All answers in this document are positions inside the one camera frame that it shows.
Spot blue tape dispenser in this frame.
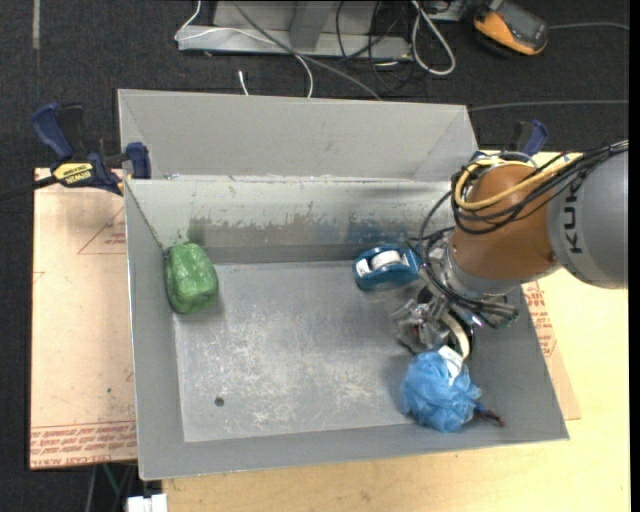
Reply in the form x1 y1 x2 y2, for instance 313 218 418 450
352 245 424 293

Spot blue mesh bath sponge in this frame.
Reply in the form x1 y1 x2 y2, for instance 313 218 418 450
398 347 506 435

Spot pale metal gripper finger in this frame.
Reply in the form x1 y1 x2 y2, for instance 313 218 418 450
396 323 434 351
390 301 422 325

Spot grey metal bin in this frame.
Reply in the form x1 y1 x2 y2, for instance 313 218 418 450
117 88 571 482

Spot green toy bell pepper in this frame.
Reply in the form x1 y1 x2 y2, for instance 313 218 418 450
163 242 220 315

